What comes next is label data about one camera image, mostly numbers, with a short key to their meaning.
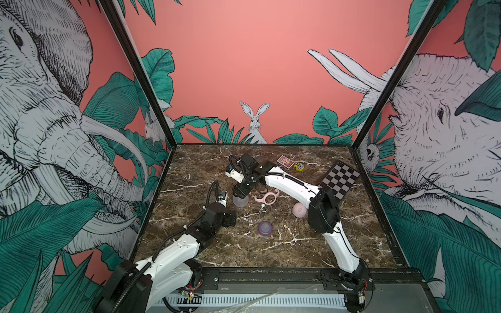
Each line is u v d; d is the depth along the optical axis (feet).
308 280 2.46
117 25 2.40
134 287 1.28
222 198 2.46
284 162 3.64
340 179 3.35
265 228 2.76
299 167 3.62
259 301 2.30
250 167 2.33
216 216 2.12
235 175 2.68
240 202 3.16
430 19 2.34
